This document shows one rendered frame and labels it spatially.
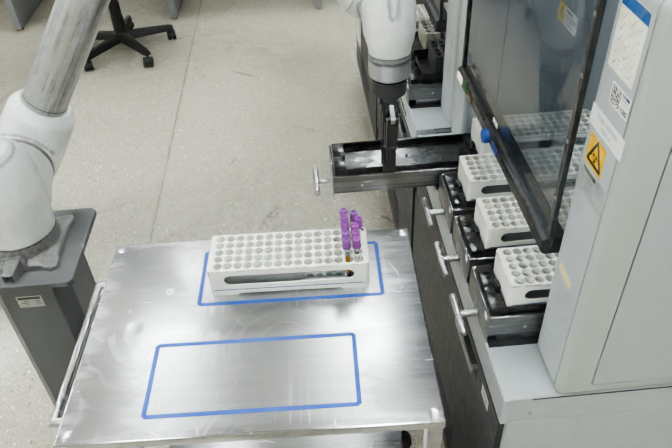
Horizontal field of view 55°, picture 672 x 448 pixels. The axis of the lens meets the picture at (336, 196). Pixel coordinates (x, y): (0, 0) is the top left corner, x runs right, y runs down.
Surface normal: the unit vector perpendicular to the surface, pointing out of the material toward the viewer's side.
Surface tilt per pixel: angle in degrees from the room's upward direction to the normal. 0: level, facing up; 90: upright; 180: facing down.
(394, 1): 77
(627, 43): 90
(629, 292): 90
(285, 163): 0
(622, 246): 90
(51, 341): 90
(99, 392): 0
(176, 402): 0
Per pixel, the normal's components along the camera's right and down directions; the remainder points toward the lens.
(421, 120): -0.04, -0.78
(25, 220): 0.65, 0.45
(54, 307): 0.08, 0.62
